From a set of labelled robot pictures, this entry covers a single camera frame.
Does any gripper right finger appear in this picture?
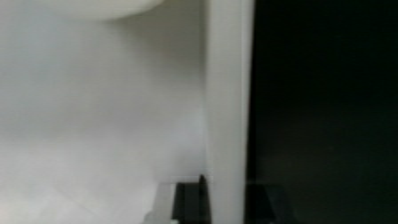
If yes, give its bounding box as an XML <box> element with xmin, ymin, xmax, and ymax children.
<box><xmin>245</xmin><ymin>183</ymin><xmax>291</xmax><ymax>224</ymax></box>

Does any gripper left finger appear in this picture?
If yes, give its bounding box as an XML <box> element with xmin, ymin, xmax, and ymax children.
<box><xmin>151</xmin><ymin>173</ymin><xmax>210</xmax><ymax>224</ymax></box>

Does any white square tabletop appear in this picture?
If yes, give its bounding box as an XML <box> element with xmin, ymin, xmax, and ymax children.
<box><xmin>0</xmin><ymin>0</ymin><xmax>254</xmax><ymax>224</ymax></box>

